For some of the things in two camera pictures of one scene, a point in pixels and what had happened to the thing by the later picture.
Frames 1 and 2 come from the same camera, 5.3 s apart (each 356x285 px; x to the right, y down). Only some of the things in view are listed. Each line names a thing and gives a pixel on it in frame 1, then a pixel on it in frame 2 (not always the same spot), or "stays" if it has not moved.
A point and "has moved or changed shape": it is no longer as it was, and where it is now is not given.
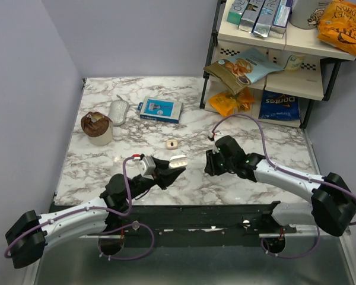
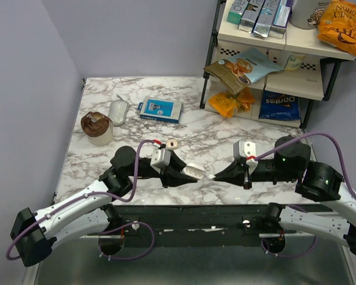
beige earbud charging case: x=172 y=143 stays
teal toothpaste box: x=236 y=10 stays
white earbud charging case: x=178 y=161 has moved or changed shape
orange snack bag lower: x=238 y=103 stays
